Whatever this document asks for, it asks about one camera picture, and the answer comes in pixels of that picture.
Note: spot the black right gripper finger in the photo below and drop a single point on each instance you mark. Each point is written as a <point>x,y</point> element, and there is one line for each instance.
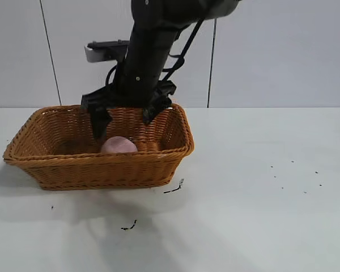
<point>153,112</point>
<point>100,122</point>

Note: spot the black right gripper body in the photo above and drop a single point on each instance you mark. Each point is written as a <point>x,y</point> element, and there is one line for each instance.
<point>97,99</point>

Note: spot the pink peach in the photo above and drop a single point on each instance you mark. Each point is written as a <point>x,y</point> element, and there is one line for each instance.
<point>118,145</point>

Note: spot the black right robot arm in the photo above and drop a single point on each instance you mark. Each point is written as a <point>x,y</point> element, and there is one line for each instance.
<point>150,48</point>

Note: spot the brown wicker basket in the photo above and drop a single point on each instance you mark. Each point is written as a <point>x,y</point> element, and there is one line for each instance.
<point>96,170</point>

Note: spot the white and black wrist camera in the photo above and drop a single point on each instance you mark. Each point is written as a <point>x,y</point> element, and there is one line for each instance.
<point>102,51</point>

